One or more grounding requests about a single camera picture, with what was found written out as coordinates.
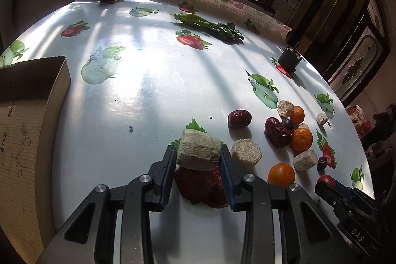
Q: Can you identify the beige angular chunk front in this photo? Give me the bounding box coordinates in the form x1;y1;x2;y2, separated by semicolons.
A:
293;149;318;171

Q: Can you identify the front orange tangerine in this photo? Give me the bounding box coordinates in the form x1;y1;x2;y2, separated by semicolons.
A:
267;163;295;188

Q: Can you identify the fruit print tablecloth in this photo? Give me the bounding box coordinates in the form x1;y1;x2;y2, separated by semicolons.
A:
1;0;373;230

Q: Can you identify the small beige chunk hidden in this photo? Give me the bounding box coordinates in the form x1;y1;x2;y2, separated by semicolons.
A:
299;123;309;129

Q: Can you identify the green leafy vegetable bunch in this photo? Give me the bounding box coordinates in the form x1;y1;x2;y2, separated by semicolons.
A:
171;13;244;44

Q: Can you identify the dark purple plum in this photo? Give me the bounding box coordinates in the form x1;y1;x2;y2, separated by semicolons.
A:
281;119;294;134

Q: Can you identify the cardboard box tray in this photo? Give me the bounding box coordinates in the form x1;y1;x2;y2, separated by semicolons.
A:
1;56;71;263

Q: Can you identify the middle orange tangerine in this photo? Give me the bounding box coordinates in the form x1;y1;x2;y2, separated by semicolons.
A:
290;128;313;153

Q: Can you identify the speckled beige cylinder chunk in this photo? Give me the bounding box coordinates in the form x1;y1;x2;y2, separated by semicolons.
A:
230;139;262;171

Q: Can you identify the round dark red date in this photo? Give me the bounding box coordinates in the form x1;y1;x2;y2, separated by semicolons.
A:
227;109;252;129

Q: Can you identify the black cup container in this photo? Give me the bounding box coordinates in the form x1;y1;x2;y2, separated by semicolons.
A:
278;46;303;74

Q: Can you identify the long dark red date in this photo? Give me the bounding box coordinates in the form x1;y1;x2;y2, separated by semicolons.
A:
264;117;292;148

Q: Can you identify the small beige chunk right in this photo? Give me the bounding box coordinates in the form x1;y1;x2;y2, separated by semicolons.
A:
316;112;329;126

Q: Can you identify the beige chunk near tangerines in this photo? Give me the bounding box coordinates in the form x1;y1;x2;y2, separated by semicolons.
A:
276;100;294;118

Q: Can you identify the large beige cylinder chunk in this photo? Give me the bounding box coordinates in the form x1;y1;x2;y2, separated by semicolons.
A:
177;129;222;171

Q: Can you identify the small dark grape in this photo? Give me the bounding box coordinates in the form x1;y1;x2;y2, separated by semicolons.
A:
317;156;327;171

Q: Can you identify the far orange tangerine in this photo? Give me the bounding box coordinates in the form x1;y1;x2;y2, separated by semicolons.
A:
290;106;305;125

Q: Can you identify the red tomato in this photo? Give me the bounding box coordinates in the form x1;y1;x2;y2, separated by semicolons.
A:
317;175;336;188

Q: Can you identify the orange tangerine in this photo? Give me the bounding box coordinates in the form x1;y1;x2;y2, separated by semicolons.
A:
290;128;313;153
290;106;305;125
267;163;295;188

